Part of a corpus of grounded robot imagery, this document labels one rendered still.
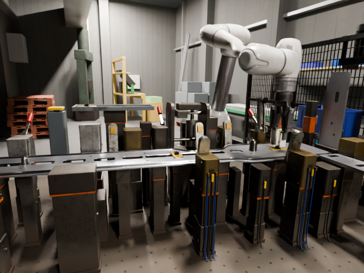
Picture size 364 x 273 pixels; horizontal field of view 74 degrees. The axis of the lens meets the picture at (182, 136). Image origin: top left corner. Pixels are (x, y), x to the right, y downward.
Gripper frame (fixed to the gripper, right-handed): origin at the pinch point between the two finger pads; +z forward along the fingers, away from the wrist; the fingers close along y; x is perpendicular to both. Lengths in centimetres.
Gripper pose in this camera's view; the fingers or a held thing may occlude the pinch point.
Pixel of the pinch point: (278, 138)
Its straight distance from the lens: 115.2
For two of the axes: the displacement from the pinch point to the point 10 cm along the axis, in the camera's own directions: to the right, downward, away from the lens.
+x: 9.7, -0.4, 2.6
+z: -0.2, 9.8, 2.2
